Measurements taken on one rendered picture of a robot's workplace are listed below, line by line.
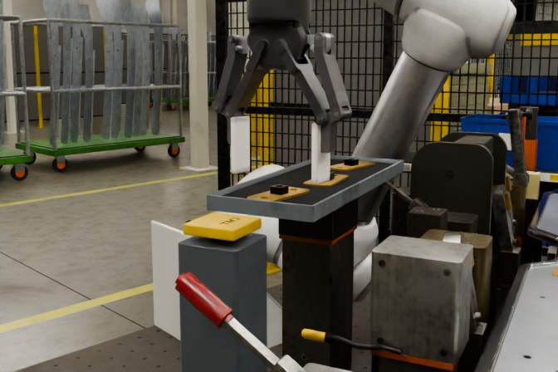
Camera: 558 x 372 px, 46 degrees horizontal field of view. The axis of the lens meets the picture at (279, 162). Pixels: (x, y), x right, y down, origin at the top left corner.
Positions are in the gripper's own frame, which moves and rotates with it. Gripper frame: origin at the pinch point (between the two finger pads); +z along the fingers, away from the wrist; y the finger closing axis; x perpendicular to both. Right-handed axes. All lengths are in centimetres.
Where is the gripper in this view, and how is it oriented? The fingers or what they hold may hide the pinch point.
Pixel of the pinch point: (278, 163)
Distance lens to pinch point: 79.5
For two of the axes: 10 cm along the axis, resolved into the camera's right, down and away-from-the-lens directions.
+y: 8.1, 0.9, -5.8
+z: 0.0, 9.9, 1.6
